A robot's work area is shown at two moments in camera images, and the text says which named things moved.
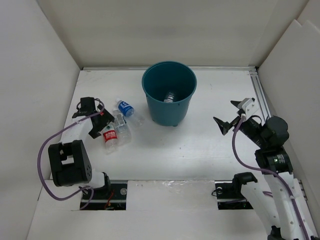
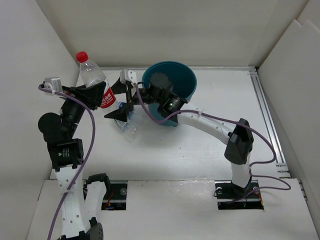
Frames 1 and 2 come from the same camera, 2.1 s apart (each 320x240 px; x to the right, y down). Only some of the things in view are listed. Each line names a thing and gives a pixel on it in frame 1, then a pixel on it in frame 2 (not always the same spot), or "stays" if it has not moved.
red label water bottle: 111,140 → 92,74
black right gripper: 224,126 → 121,114
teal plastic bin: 168,86 stays
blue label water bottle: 125,108 stays
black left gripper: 106,119 → 93,94
